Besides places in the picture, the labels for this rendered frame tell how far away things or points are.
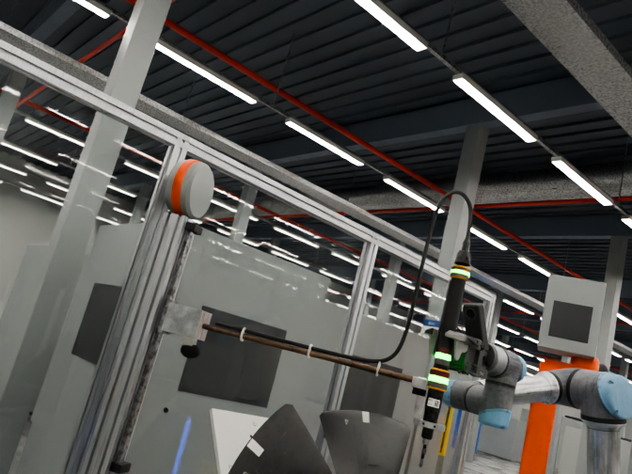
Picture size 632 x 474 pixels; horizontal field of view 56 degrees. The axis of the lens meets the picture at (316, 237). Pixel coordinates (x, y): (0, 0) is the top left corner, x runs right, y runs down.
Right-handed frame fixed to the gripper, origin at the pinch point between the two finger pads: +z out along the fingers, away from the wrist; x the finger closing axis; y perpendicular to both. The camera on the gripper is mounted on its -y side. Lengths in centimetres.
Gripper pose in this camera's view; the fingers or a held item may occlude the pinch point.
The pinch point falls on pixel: (438, 330)
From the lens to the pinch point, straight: 137.4
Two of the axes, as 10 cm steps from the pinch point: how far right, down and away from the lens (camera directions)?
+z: -7.0, -3.2, -6.3
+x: -6.7, -0.1, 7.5
